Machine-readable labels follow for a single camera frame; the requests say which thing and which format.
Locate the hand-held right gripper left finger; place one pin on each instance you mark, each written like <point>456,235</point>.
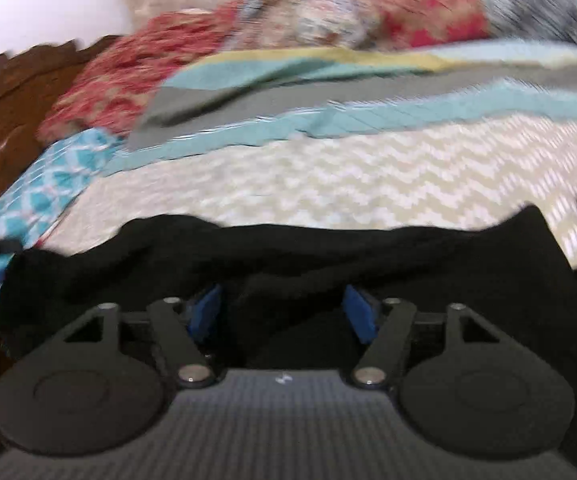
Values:
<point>207,317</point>

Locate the wooden headboard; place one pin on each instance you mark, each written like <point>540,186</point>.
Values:
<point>13,95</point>

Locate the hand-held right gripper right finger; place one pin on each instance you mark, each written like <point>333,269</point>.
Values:
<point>361,316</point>

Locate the striped chevron blanket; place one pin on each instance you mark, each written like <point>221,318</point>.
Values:
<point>348,170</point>

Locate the black pants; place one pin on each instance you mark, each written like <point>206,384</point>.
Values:
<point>293,265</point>

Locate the red floral pillow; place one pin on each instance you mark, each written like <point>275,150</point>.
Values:
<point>368,7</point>
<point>128,70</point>

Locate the teal lattice-print cloth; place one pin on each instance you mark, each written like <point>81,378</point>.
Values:
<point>43,180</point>

